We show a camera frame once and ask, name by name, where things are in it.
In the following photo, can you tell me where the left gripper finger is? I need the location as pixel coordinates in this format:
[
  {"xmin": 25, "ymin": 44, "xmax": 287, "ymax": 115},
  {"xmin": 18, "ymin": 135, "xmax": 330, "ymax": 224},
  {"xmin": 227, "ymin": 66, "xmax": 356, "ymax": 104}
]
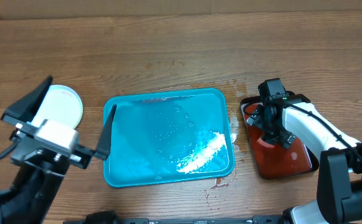
[
  {"xmin": 94, "ymin": 105, "xmax": 117, "ymax": 161},
  {"xmin": 1, "ymin": 76, "xmax": 53, "ymax": 125}
]

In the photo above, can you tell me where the red-stained sponge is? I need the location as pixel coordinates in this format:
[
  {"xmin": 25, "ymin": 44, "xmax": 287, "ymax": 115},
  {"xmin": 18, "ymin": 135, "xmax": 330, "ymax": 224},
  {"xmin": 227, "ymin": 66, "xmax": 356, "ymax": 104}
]
[{"xmin": 257, "ymin": 138, "xmax": 275, "ymax": 148}]

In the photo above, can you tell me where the light blue plate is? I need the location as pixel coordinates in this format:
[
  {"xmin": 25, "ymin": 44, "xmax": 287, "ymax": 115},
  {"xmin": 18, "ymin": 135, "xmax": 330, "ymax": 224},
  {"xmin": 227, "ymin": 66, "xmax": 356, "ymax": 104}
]
[{"xmin": 31, "ymin": 85, "xmax": 82, "ymax": 129}]

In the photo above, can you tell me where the yellow-green plate top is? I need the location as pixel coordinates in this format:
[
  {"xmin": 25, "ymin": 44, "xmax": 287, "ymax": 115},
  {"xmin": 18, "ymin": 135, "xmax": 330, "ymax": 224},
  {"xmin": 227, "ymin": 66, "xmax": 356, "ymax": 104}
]
[{"xmin": 74, "ymin": 102, "xmax": 83, "ymax": 128}]

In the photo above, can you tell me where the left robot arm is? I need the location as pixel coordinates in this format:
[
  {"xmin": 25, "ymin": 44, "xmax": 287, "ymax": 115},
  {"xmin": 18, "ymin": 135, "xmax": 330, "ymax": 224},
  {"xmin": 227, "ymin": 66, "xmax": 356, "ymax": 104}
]
[{"xmin": 0, "ymin": 76, "xmax": 117, "ymax": 223}]

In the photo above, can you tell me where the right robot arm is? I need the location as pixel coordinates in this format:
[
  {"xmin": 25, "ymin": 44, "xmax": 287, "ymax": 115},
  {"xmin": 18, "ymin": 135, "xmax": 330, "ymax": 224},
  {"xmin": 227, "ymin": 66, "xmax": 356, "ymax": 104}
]
[{"xmin": 240, "ymin": 78, "xmax": 362, "ymax": 223}]

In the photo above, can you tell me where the black tray with red liquid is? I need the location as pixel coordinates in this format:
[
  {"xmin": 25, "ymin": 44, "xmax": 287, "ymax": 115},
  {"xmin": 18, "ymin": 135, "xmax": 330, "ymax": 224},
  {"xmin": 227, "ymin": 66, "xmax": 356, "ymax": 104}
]
[{"xmin": 240, "ymin": 96, "xmax": 318, "ymax": 180}]

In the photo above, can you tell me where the teal plastic tray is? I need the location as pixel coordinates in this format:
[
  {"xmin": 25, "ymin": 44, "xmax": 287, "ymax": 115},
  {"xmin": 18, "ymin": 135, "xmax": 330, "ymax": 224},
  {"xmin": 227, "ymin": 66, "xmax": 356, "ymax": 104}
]
[{"xmin": 103, "ymin": 88, "xmax": 236, "ymax": 188}]

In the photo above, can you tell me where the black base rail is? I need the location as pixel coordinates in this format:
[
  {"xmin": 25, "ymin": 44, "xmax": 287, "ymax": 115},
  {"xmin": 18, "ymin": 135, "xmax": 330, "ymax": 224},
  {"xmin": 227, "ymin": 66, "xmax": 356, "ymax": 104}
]
[{"xmin": 63, "ymin": 210, "xmax": 290, "ymax": 224}]

